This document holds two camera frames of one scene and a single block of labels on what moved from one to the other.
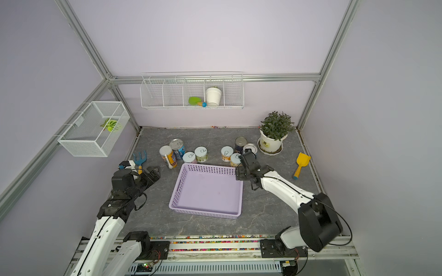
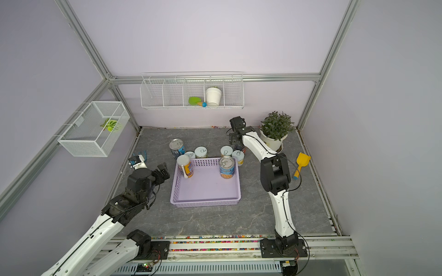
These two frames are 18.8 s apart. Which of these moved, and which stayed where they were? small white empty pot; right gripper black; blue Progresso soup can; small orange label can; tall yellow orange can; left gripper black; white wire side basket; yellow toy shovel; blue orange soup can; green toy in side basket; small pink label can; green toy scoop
Moved: tall yellow orange can; left gripper black; blue orange soup can; right gripper black
Stayed: green toy scoop; white wire side basket; blue Progresso soup can; green toy in side basket; small orange label can; yellow toy shovel; small pink label can; small white empty pot
